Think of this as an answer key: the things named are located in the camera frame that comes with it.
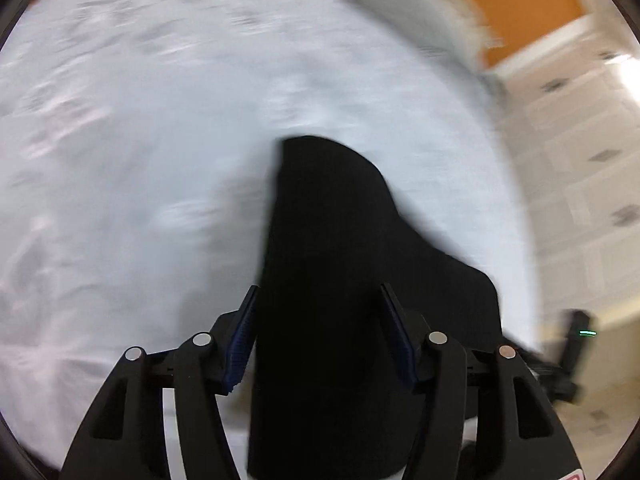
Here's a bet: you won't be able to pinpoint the black pants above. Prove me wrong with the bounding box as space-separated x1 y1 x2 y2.
247 135 503 480

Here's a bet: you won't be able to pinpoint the grey duvet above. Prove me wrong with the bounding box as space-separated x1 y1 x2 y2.
265 0 506 77

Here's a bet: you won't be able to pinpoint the bed with butterfly sheet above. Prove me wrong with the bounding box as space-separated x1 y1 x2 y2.
0 0 540 468

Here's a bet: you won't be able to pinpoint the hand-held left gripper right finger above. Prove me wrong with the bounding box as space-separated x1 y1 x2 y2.
379 282 582 480

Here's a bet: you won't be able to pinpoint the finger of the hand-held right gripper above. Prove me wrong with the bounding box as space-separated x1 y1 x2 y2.
502 332 553 378

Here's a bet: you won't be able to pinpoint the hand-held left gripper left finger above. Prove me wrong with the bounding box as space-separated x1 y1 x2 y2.
60 284 261 480

